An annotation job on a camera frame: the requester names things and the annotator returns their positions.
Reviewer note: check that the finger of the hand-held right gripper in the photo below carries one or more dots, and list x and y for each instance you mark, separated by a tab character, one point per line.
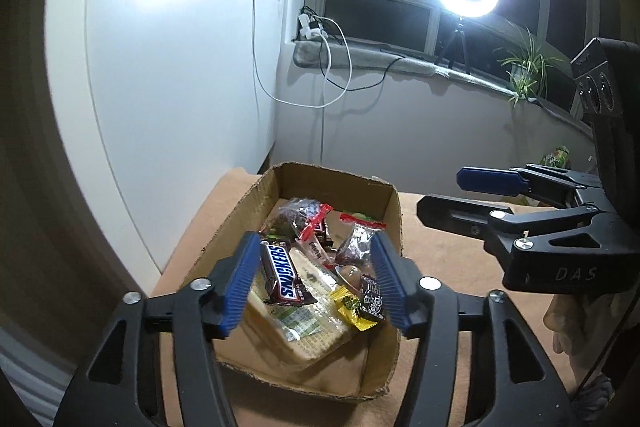
450	209
485	179

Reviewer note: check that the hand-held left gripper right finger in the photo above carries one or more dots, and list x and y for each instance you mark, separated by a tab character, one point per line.
392	287

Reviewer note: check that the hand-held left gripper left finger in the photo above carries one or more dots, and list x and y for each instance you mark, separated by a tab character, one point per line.
242	287

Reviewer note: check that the small black snack packet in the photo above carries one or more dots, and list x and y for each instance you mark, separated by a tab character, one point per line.
372	297

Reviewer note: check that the brown and blue chocolate bar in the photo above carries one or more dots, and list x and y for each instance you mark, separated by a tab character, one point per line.
282	272

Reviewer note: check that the round brown chocolate candy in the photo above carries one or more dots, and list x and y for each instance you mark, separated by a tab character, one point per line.
349	277

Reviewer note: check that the yellow snack packet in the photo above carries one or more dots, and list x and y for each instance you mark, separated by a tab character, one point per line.
352	309

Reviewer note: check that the clear packet of dark dates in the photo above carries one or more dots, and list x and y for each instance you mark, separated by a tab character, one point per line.
300	214
357	244

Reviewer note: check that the clear plastic cracker pack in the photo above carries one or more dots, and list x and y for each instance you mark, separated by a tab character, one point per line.
310	332

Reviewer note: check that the brown cardboard box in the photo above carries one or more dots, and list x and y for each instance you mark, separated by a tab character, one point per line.
325	187

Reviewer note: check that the green carton box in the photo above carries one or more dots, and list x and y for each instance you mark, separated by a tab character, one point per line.
556	157

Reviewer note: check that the potted spider plant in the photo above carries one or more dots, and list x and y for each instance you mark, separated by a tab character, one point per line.
525	72

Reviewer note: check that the black tripod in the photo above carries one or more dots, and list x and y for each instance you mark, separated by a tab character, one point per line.
457	39

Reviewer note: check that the white wardrobe panel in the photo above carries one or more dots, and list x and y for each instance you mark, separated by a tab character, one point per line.
175	82

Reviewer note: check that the white power strip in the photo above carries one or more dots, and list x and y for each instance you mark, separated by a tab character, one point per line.
310	27

